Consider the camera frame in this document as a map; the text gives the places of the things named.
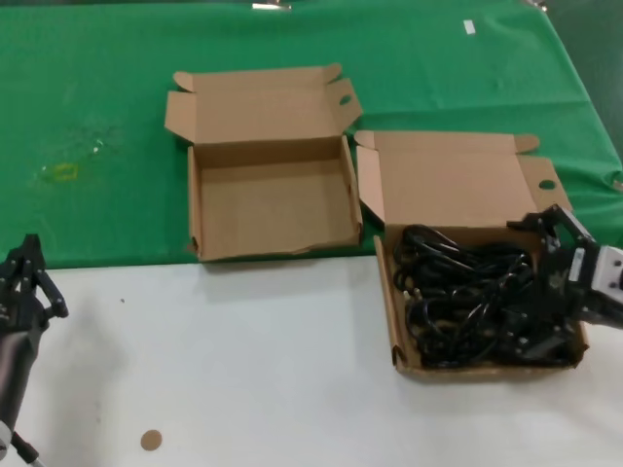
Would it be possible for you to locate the cardboard box round lid hole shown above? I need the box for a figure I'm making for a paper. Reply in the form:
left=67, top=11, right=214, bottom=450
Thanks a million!
left=353, top=129, right=591, bottom=384

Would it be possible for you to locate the left arm cable silver connector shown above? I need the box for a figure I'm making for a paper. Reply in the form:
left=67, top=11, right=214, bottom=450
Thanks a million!
left=9, top=430, right=46, bottom=467

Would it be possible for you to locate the black power cable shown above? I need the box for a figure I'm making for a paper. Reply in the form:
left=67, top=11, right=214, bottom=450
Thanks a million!
left=393, top=223, right=463, bottom=274
left=427, top=242, right=542, bottom=352
left=396, top=276, right=439, bottom=333
left=418, top=335, right=576, bottom=369

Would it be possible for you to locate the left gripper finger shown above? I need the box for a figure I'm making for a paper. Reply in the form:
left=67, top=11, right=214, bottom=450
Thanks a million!
left=36, top=269, right=69, bottom=319
left=4, top=233, right=46, bottom=294

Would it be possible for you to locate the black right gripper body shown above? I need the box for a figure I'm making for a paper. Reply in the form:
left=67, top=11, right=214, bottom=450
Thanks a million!
left=532, top=233, right=623, bottom=326

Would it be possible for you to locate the cardboard box oval lid hole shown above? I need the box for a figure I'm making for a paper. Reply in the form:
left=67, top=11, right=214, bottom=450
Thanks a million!
left=164, top=62, right=365, bottom=265

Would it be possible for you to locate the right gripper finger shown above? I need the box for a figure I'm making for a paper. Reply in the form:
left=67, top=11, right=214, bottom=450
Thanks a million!
left=506, top=203, right=598, bottom=250
left=502, top=310, right=581, bottom=360

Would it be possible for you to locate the green table cloth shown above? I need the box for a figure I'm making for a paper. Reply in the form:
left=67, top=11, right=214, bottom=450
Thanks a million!
left=0, top=0, right=623, bottom=271

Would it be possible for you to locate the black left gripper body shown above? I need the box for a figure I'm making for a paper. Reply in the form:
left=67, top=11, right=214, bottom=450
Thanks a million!
left=0, top=265, right=51, bottom=338

